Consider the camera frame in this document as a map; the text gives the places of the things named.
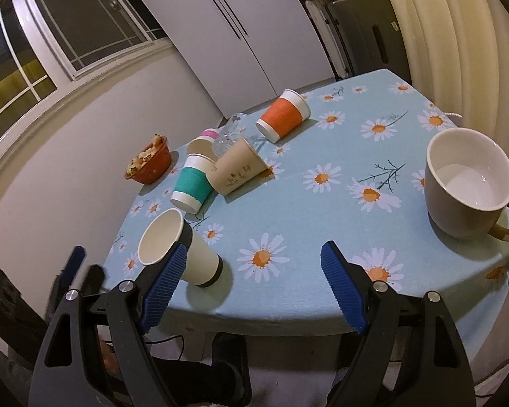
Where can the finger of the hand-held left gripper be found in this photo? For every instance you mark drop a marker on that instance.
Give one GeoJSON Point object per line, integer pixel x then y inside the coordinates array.
{"type": "Point", "coordinates": [94, 277]}
{"type": "Point", "coordinates": [74, 259]}

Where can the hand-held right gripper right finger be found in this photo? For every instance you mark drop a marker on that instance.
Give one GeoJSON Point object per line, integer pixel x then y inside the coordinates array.
{"type": "Point", "coordinates": [343, 284]}

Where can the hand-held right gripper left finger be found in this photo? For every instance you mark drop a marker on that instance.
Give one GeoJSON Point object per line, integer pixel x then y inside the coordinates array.
{"type": "Point", "coordinates": [165, 284]}

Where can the white paper cup black base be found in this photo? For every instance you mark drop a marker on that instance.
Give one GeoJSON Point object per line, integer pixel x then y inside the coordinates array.
{"type": "Point", "coordinates": [199, 258]}

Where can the teal and white paper cup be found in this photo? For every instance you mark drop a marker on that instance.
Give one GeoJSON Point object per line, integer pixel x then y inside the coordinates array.
{"type": "Point", "coordinates": [191, 182]}

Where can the brown kraft paper cup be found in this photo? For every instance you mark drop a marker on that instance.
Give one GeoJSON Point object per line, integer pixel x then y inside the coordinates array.
{"type": "Point", "coordinates": [237, 169]}

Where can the pink and white paper cup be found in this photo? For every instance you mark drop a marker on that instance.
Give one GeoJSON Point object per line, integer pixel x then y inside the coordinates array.
{"type": "Point", "coordinates": [200, 145]}

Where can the orange and white paper cup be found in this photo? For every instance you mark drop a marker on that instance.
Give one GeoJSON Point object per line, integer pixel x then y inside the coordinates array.
{"type": "Point", "coordinates": [280, 114]}

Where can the person's leg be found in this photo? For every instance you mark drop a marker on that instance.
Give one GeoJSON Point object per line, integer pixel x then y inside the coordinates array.
{"type": "Point", "coordinates": [220, 369]}

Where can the blue daisy print tablecloth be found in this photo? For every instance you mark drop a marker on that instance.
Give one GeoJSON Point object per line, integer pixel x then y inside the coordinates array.
{"type": "Point", "coordinates": [288, 186]}

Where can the red bowl of food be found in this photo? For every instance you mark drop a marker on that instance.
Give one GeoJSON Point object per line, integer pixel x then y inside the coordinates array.
{"type": "Point", "coordinates": [152, 168]}

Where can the large beige ceramic mug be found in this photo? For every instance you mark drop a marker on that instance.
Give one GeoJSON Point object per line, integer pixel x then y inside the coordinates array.
{"type": "Point", "coordinates": [454, 214]}

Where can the clear plastic bottle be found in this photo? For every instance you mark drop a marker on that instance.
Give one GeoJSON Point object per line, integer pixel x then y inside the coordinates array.
{"type": "Point", "coordinates": [227, 135]}

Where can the white framed window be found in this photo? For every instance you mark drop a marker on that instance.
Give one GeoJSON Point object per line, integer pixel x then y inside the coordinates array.
{"type": "Point", "coordinates": [89, 21]}

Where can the dark grey appliance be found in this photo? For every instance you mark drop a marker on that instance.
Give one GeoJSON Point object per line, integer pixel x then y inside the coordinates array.
{"type": "Point", "coordinates": [364, 34]}

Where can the white appliance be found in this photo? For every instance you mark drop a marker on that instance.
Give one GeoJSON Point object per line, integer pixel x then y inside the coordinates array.
{"type": "Point", "coordinates": [320, 29]}

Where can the white refrigerator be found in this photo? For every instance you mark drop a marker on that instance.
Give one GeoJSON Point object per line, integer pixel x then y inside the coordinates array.
{"type": "Point", "coordinates": [237, 29]}

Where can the cream curtain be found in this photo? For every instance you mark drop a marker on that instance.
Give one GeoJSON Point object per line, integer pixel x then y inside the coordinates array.
{"type": "Point", "coordinates": [441, 29]}

